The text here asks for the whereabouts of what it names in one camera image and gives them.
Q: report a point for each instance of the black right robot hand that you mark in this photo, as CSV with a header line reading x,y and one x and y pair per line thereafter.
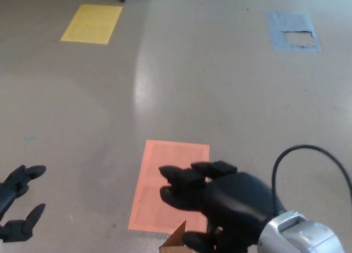
x,y
236,200

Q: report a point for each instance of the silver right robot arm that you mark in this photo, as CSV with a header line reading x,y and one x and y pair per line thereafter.
x,y
302,233

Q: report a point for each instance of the yellow floor sheet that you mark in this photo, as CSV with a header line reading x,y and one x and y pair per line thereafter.
x,y
92,23

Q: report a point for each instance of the orange floor sheet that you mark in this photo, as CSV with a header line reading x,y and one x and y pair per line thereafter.
x,y
154,209

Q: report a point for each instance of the brown cardboard box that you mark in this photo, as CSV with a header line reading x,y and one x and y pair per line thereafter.
x,y
176,236

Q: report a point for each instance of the torn blue floor sheet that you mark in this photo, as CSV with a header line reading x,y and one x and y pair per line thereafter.
x,y
276,30

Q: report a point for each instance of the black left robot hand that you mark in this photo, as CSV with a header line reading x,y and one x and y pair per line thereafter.
x,y
13,184

